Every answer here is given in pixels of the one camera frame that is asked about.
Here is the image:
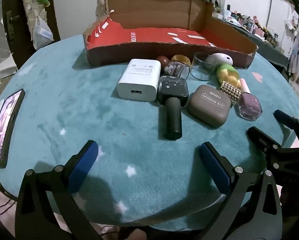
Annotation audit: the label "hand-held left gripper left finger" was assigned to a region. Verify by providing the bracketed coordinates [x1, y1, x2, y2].
[14, 140, 107, 240]

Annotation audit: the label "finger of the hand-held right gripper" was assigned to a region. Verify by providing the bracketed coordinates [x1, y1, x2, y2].
[274, 109, 299, 152]
[247, 126, 299, 180]

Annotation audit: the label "brown ball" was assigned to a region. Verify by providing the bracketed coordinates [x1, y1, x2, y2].
[156, 56, 170, 68]

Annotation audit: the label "clear plastic bag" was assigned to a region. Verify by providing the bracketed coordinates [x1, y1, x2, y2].
[32, 15, 54, 50]

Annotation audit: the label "black star nail polish bottle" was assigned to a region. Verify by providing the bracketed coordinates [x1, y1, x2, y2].
[157, 76, 189, 140]

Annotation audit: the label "pink round compact case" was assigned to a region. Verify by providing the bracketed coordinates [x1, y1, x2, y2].
[205, 52, 233, 68]

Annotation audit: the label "black smartphone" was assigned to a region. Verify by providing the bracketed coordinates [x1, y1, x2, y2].
[0, 89, 25, 169]

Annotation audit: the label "purple nail polish bottle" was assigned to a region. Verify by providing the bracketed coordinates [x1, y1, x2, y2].
[237, 78, 263, 121]

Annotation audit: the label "dark cloth covered table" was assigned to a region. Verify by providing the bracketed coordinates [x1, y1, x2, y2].
[212, 17, 290, 67]

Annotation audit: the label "white paper sheets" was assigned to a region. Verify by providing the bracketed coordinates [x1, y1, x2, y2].
[0, 52, 17, 90]

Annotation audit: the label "brown eyeshadow case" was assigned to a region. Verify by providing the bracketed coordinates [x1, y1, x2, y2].
[188, 84, 231, 127]

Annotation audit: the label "white cabinet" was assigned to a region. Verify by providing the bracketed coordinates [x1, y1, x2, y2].
[268, 0, 299, 30]

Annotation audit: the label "white charger block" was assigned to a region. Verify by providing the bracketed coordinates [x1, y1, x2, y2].
[116, 59, 162, 102]

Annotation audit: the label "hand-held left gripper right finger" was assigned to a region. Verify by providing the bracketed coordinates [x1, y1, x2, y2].
[199, 142, 283, 240]

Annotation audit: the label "cardboard box with red lining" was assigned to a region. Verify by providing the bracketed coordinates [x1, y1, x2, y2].
[83, 0, 259, 69]

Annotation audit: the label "beige hanging organizer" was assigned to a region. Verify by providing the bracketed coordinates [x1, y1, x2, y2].
[19, 0, 55, 43]

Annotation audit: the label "pink pig plush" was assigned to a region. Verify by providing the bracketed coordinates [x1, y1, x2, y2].
[97, 0, 108, 18]

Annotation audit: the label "clear glass cup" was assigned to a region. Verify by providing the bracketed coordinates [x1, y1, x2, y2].
[190, 52, 218, 82]

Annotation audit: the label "metal door handle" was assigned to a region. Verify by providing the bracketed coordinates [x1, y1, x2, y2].
[6, 11, 17, 40]

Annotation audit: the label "clear glitter jar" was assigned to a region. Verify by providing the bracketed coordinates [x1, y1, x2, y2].
[163, 60, 190, 80]

